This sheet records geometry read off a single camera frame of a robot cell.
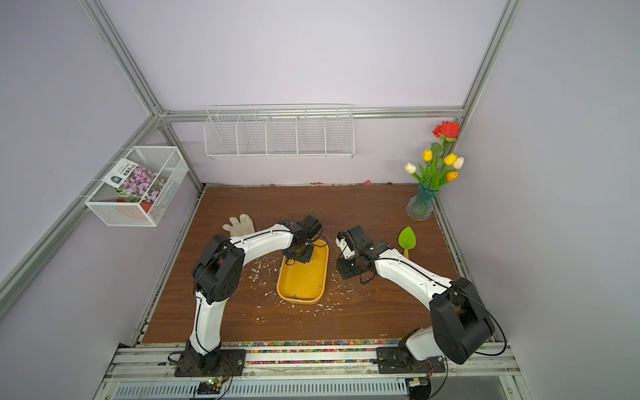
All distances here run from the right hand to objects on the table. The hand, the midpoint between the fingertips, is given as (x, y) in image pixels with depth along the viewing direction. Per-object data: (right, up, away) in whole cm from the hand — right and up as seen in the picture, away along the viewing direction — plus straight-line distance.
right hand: (342, 267), depth 86 cm
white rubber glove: (-43, +12, +18) cm, 48 cm away
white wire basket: (-69, +21, -13) cm, 73 cm away
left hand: (-15, +2, +8) cm, 18 cm away
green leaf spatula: (+28, +7, +15) cm, 32 cm away
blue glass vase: (+33, +21, +16) cm, 43 cm away
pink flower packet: (-62, +28, -12) cm, 70 cm away
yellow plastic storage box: (-13, -7, +3) cm, 15 cm away
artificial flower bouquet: (+37, +37, +8) cm, 53 cm away
